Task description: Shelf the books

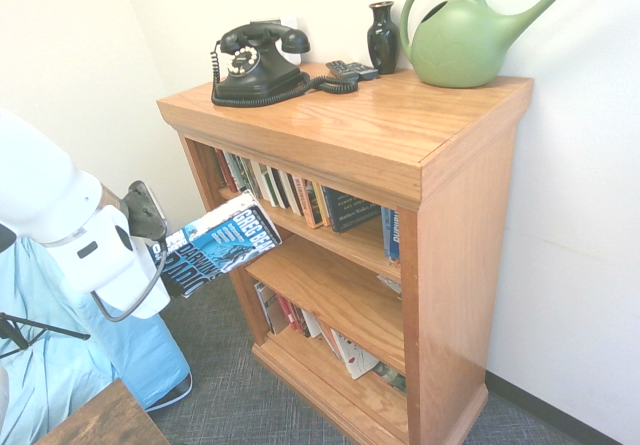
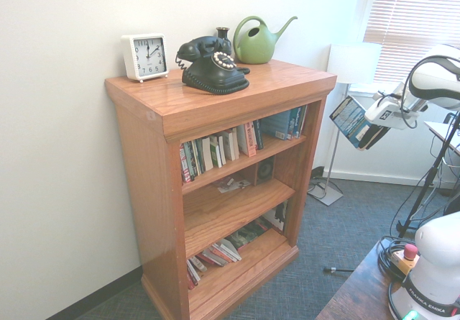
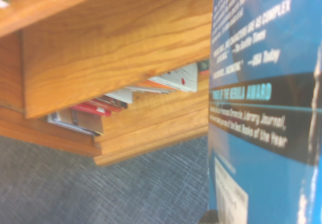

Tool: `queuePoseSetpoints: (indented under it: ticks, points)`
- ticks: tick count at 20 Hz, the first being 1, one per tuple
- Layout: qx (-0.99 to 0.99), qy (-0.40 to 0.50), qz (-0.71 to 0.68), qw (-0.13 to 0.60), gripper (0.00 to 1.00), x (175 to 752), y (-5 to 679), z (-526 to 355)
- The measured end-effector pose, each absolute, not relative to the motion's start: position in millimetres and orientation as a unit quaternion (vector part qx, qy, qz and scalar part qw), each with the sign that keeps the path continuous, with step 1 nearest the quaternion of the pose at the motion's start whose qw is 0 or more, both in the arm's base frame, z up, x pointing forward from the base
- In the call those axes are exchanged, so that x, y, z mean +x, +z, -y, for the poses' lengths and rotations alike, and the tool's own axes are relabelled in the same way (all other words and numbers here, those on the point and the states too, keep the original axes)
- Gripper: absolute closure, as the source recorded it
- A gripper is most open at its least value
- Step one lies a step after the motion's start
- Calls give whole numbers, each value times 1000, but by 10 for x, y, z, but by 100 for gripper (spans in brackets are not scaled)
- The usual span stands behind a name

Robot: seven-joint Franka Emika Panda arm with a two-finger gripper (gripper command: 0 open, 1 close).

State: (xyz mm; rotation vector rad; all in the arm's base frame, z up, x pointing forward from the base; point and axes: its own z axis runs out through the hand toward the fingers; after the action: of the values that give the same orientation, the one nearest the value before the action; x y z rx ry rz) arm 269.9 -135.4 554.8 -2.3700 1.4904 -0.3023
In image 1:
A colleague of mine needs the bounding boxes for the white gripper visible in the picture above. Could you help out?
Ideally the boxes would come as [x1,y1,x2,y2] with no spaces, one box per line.
[93,248,172,322]

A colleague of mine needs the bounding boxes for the blue Darwin's Radio paperback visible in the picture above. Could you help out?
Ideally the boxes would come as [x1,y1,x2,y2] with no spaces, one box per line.
[149,189,284,300]

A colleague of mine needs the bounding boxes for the light blue fabric cover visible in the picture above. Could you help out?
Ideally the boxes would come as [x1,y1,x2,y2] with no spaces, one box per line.
[0,234,194,445]

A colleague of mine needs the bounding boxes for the white rimmed base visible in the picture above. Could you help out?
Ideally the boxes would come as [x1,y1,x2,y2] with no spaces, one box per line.
[144,372,194,414]

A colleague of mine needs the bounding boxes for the tan book dark spine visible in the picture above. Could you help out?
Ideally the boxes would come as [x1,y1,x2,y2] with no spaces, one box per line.
[254,280,291,336]

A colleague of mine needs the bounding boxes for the red paperback book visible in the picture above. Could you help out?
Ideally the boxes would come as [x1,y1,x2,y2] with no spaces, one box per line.
[276,292,301,334]

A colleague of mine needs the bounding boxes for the red white spine book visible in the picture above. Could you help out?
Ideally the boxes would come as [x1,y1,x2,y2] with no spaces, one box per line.
[214,148,229,189]

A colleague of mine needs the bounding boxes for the dark green spine book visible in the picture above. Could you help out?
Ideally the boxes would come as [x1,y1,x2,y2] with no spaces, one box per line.
[223,150,242,192]

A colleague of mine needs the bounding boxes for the orange brown paperback book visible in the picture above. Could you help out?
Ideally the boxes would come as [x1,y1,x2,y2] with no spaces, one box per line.
[287,302,309,337]

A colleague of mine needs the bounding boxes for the green white spine book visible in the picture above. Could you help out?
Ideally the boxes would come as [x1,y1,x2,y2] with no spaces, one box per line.
[233,153,255,196]

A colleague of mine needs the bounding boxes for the dark maroon paperback book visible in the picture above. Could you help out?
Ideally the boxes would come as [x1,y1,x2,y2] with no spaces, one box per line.
[295,307,313,339]

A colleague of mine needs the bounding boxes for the green paperback book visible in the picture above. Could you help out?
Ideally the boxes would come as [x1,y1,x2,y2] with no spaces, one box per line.
[259,166,280,207]

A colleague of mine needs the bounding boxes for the plain white paperback book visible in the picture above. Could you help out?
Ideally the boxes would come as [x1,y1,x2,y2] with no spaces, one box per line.
[301,309,323,340]

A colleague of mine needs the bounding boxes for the black white paperback book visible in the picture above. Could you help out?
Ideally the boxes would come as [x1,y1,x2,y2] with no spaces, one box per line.
[269,166,292,210]

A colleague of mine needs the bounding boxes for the Washington title paperback book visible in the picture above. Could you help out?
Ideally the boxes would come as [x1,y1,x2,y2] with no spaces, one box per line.
[290,174,314,224]

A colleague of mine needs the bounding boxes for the thin white booklet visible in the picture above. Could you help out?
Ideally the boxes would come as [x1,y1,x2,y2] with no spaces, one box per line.
[318,320,344,361]

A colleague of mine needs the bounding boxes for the white book red marks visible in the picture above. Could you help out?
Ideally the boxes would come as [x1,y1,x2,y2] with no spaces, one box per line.
[330,328,381,381]

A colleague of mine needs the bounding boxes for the navy blue paperback book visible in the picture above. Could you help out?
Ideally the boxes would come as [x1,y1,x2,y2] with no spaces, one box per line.
[322,186,382,234]

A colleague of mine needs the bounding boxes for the loose white paper cards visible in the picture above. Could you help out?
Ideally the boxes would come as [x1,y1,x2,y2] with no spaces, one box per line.
[377,273,403,300]

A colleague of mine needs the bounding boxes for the black rotary telephone base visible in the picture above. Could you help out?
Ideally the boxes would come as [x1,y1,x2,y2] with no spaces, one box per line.
[218,34,303,97]

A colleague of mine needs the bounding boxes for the blue spine book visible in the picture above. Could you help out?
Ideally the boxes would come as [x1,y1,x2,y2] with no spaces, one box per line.
[381,206,401,267]

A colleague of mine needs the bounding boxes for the black rotary telephone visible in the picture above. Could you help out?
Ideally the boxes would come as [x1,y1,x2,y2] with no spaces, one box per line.
[209,39,361,109]

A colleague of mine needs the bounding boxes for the dark camouflage cover book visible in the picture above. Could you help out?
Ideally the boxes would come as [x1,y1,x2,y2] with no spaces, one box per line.
[372,359,408,396]

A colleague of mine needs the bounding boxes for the black telephone handset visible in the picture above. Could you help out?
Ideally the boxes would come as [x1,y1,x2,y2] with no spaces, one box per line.
[219,22,311,55]

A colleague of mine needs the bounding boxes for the black remote control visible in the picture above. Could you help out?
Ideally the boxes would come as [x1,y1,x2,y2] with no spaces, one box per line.
[326,59,362,79]
[349,62,380,82]

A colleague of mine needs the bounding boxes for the wooden bookcase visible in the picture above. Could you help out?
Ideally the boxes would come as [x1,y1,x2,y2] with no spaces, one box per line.
[157,62,535,445]

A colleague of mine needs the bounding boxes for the black ceramic vase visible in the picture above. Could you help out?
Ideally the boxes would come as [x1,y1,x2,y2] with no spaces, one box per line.
[367,1,400,75]

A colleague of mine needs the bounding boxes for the green plastic watering can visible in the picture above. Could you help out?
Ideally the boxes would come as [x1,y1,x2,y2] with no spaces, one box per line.
[399,0,606,89]

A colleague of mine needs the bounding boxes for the gray wrist camera cable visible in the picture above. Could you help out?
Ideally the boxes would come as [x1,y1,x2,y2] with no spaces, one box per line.
[93,234,169,323]

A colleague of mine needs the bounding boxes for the dark gray wrist camera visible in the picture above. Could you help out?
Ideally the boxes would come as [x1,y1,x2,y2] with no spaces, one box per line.
[122,179,169,240]

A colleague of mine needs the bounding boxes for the black camera tripod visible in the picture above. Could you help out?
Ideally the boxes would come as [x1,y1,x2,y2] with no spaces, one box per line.
[0,312,92,361]

